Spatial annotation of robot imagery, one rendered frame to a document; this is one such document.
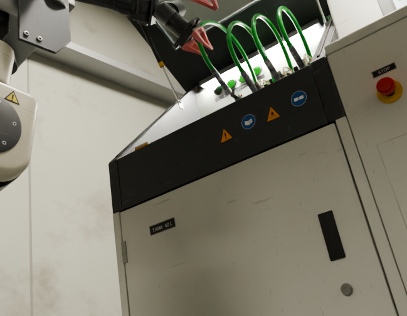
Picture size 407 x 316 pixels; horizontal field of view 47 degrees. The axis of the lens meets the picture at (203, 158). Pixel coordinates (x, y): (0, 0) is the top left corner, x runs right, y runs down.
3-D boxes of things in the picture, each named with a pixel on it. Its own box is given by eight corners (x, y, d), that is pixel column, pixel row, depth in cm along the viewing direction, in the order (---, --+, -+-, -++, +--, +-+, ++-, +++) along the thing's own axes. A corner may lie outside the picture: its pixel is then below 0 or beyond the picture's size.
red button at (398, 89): (376, 100, 95) (368, 79, 97) (381, 107, 98) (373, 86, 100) (402, 89, 92) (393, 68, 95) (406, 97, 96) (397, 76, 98)
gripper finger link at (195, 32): (207, 57, 149) (185, 38, 149) (220, 41, 145) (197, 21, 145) (199, 64, 143) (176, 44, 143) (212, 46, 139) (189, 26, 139)
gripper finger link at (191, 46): (207, 58, 149) (184, 39, 149) (219, 41, 145) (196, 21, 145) (199, 64, 144) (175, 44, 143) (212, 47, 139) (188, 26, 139)
